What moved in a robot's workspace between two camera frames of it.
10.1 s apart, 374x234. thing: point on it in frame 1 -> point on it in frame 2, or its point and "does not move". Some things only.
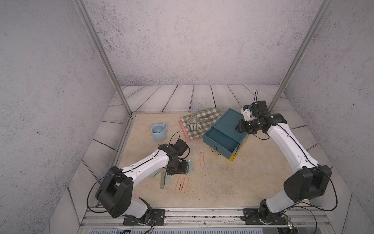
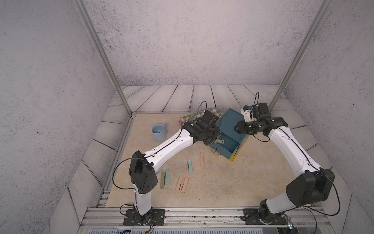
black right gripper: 241,127 does not move
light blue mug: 158,131 does not move
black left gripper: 184,170 -> 217,134
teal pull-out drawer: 220,142 does not move
